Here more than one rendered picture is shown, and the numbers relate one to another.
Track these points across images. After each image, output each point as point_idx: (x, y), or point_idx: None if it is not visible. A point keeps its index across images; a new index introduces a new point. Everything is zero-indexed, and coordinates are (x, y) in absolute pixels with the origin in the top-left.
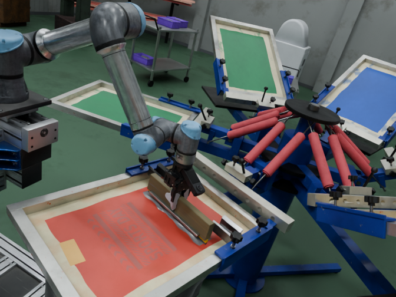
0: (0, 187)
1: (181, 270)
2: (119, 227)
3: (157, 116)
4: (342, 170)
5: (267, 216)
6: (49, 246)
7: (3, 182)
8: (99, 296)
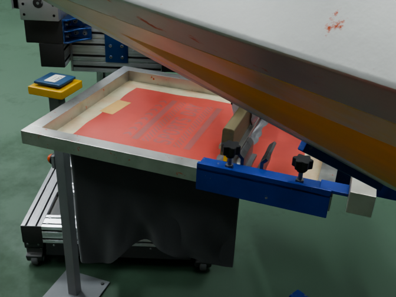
0: (156, 70)
1: None
2: (175, 115)
3: None
4: None
5: (350, 182)
6: (109, 98)
7: (159, 66)
8: (79, 131)
